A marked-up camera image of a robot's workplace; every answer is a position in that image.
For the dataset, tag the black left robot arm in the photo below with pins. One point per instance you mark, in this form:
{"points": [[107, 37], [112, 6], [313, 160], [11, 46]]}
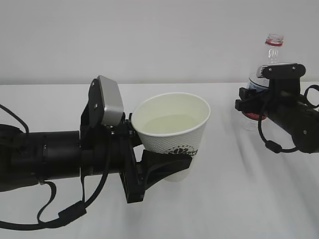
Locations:
{"points": [[33, 158]]}

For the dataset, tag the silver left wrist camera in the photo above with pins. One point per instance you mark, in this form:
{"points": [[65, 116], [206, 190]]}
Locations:
{"points": [[104, 108]]}

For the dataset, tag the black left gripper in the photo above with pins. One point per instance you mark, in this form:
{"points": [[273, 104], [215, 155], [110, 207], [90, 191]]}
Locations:
{"points": [[110, 149]]}

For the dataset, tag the white paper cup green logo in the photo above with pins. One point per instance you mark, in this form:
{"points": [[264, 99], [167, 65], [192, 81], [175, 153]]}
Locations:
{"points": [[172, 123]]}

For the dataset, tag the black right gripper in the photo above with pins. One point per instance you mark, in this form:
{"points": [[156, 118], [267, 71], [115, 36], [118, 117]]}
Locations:
{"points": [[252, 101]]}

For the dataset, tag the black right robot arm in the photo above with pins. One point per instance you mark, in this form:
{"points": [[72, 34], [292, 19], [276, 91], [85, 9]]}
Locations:
{"points": [[299, 120]]}

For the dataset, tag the clear plastic water bottle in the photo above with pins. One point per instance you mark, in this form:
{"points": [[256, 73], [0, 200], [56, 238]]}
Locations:
{"points": [[270, 53]]}

